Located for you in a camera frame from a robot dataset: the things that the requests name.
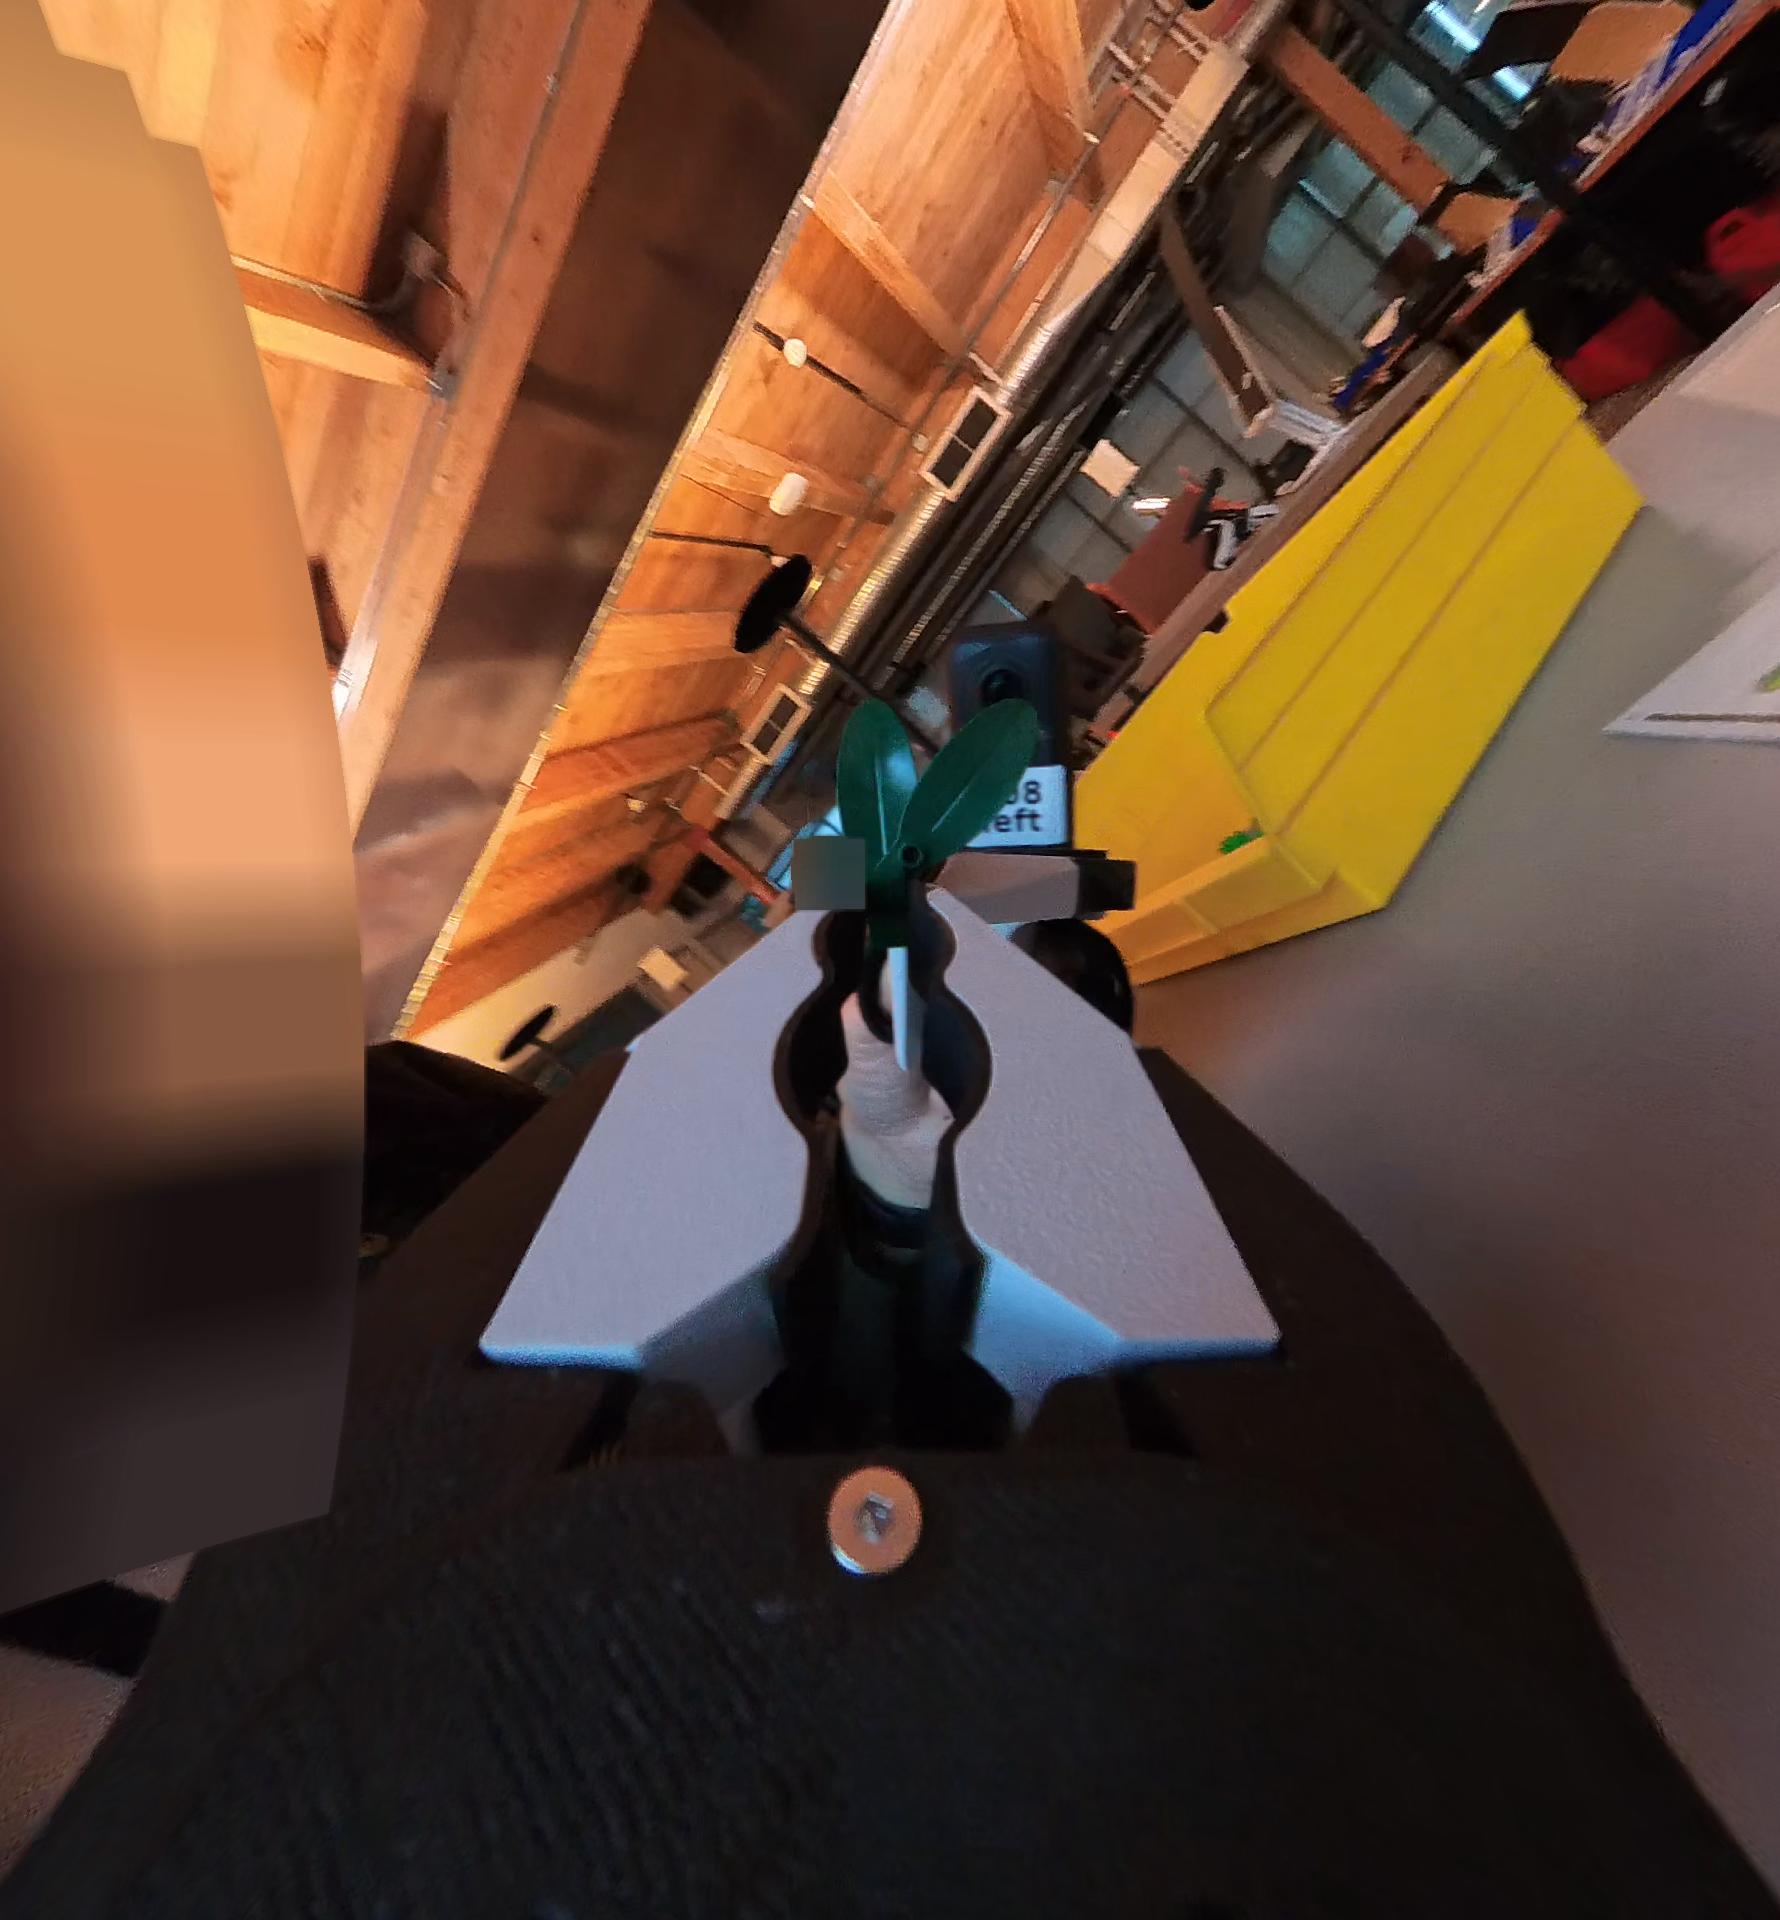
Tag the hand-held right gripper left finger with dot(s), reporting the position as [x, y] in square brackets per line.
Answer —
[680, 1186]

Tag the person's left hand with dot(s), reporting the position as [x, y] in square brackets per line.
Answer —
[891, 1125]

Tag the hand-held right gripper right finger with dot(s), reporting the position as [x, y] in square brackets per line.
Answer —
[1098, 1186]

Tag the white instruction booklet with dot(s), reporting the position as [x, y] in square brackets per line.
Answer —
[1761, 690]

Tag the green toy leaf piece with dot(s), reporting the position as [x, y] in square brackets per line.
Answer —
[881, 779]

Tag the black round ceiling lamp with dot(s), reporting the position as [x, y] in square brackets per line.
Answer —
[773, 603]

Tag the person's dark clothing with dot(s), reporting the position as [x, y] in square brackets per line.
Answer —
[440, 1141]

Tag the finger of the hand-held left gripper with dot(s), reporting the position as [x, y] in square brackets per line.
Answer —
[1017, 889]

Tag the small green toy brick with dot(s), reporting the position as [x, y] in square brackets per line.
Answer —
[1244, 839]

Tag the red plastic container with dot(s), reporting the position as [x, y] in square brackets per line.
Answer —
[1638, 344]

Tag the yellow plastic bin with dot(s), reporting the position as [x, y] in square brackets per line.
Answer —
[1371, 674]

